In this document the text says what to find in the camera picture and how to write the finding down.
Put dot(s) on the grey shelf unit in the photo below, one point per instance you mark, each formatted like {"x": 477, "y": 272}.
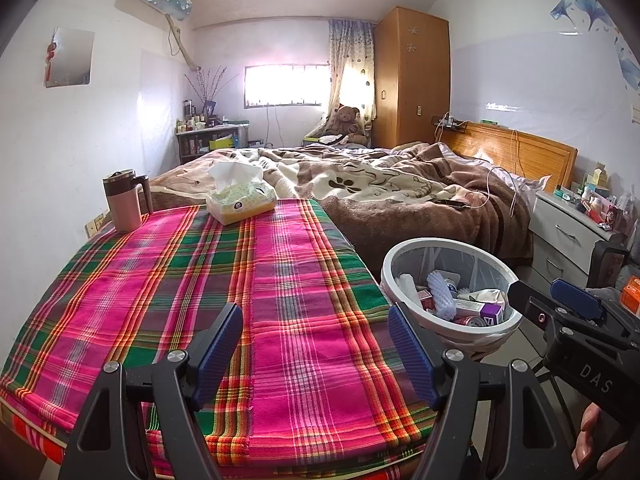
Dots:
{"x": 242, "y": 137}

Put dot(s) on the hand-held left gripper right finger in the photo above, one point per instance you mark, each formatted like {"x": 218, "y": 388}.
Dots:
{"x": 410, "y": 357}

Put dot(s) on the pink white box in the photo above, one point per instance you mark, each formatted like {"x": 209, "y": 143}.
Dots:
{"x": 425, "y": 300}

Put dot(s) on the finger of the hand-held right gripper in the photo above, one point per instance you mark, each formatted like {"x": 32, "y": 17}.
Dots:
{"x": 580, "y": 300}
{"x": 530, "y": 305}

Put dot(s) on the long white box purple end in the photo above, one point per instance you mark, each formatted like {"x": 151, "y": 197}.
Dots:
{"x": 475, "y": 306}

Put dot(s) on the wooden wardrobe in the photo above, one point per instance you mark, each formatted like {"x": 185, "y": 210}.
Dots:
{"x": 410, "y": 75}

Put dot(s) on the patterned curtain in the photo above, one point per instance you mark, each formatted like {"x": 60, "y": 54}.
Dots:
{"x": 350, "y": 50}

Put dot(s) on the wall socket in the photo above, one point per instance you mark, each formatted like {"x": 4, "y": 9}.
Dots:
{"x": 95, "y": 225}

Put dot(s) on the person's right hand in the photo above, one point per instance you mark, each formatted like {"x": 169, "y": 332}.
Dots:
{"x": 595, "y": 440}

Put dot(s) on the white foam net sleeve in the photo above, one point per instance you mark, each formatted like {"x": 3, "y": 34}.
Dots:
{"x": 442, "y": 295}

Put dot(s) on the power strip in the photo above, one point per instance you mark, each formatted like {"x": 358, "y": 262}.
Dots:
{"x": 447, "y": 122}

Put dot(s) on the dried branches in vase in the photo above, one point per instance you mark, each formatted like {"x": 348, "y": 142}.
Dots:
{"x": 210, "y": 85}

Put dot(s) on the white round waste bin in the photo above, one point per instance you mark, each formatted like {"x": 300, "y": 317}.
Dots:
{"x": 440, "y": 331}

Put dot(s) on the red hanging ornament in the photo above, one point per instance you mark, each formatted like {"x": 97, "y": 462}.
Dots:
{"x": 50, "y": 55}

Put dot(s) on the wrapped air conditioner pipe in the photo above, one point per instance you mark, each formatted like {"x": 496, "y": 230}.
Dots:
{"x": 177, "y": 40}

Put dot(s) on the pink green plaid tablecloth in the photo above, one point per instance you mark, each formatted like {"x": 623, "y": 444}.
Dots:
{"x": 300, "y": 310}

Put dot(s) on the red drink can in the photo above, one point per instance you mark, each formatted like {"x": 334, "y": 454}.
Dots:
{"x": 470, "y": 321}

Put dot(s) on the blue flower wall sticker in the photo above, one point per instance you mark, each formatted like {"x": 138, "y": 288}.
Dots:
{"x": 585, "y": 7}

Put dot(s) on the white nightstand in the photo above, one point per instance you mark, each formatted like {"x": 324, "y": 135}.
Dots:
{"x": 560, "y": 230}

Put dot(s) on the black smartphone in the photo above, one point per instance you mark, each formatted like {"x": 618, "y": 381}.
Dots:
{"x": 452, "y": 203}

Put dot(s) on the orange box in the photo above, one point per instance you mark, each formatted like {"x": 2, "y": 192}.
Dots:
{"x": 631, "y": 296}

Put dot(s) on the row of bottles and jars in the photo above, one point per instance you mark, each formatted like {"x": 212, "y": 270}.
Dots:
{"x": 192, "y": 121}

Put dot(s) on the patterned wrapper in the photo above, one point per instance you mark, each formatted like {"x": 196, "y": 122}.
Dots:
{"x": 485, "y": 295}

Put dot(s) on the pink mug with brown lid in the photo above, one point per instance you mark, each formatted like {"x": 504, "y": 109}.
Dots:
{"x": 122, "y": 210}

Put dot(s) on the blue picture frame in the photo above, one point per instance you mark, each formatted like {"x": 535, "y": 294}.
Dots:
{"x": 209, "y": 108}

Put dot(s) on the brown teddy bear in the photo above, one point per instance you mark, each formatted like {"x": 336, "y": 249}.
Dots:
{"x": 345, "y": 120}

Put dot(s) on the bed with brown blanket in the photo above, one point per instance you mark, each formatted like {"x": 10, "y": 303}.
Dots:
{"x": 400, "y": 220}

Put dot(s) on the cluster of small nightstand items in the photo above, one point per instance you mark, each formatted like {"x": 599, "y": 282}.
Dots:
{"x": 595, "y": 207}

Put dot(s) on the wooden headboard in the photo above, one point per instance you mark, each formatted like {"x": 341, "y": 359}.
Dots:
{"x": 525, "y": 152}

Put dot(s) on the window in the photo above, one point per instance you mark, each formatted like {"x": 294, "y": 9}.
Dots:
{"x": 285, "y": 85}

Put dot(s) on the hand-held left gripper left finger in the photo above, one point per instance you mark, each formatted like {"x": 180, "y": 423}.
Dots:
{"x": 220, "y": 347}

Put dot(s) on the clear plastic bin liner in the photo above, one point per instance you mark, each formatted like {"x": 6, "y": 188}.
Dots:
{"x": 450, "y": 260}

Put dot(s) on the silver wall mirror panel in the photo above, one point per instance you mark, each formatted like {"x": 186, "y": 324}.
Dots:
{"x": 72, "y": 57}

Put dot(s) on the yellow soft tissue pack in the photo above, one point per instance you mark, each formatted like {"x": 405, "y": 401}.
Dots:
{"x": 240, "y": 205}

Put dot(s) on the lime green box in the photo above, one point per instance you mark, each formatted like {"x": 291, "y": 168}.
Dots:
{"x": 312, "y": 138}

